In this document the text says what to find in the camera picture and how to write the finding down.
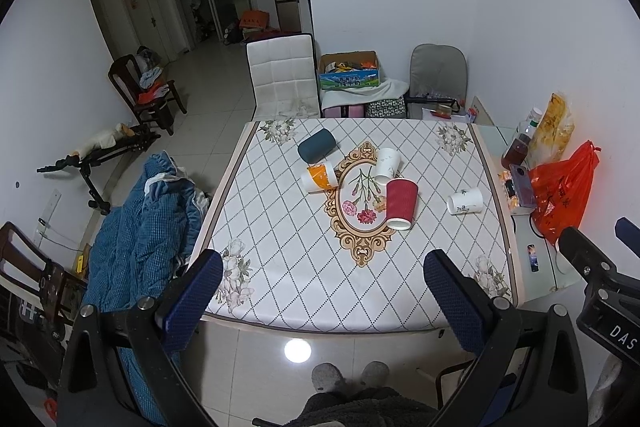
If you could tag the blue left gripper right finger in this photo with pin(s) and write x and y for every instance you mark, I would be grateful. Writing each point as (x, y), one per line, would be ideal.
(466, 306)

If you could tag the cardboard box with toys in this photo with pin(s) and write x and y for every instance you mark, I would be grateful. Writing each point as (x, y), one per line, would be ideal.
(348, 70)

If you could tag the dark teal cup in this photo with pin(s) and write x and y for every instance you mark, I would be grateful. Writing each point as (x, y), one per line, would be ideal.
(317, 146)

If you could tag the small lighter on table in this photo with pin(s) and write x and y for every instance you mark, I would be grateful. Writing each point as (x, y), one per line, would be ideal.
(532, 258)

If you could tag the red ribbed paper cup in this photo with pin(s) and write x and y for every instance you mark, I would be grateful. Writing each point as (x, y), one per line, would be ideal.
(401, 196)

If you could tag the grey slipper right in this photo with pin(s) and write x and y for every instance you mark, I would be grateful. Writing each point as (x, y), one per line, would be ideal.
(374, 375)

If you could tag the orange and white paper cup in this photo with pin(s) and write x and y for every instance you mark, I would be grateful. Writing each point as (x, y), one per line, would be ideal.
(319, 178)

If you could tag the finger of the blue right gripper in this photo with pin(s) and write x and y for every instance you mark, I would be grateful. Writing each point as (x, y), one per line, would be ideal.
(629, 234)

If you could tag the dark brown jar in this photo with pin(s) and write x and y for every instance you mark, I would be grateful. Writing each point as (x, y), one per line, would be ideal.
(517, 152)

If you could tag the grey slipper left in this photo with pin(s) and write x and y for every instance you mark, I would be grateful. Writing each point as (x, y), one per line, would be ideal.
(326, 377)

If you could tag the diamond pattern floral tablecloth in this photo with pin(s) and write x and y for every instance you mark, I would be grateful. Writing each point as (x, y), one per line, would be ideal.
(327, 262)

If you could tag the black weight bench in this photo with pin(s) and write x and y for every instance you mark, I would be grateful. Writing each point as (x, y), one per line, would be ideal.
(102, 147)

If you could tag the blue quilted jacket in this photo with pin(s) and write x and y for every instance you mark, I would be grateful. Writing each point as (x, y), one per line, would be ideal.
(143, 244)

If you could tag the grey office chair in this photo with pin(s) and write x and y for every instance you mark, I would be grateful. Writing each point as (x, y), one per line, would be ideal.
(438, 76)

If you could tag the dark wooden chair near left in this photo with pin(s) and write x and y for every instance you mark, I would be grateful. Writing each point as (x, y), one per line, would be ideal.
(48, 299)

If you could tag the clear plastic bottle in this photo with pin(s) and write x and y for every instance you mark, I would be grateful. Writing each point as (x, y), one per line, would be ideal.
(527, 128)

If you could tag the grey slipper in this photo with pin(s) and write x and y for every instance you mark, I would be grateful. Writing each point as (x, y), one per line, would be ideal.
(326, 377)
(374, 375)

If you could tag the white paper cup right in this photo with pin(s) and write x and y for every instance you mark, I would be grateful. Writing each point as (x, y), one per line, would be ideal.
(465, 201)

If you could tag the orange plastic bag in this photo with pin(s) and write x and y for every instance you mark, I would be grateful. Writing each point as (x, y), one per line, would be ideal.
(562, 190)

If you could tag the yellow snack bag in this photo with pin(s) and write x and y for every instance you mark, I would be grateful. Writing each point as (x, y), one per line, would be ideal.
(553, 132)

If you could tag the white padded chair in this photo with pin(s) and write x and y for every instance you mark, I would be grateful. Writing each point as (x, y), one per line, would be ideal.
(283, 74)

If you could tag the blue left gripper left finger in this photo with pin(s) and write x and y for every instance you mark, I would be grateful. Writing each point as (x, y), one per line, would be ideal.
(185, 299)

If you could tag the white floral paper cup centre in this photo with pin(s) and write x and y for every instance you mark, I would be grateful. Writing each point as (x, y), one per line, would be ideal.
(387, 165)

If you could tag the dark wooden chair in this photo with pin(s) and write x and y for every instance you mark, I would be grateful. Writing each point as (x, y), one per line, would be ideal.
(147, 94)
(48, 299)

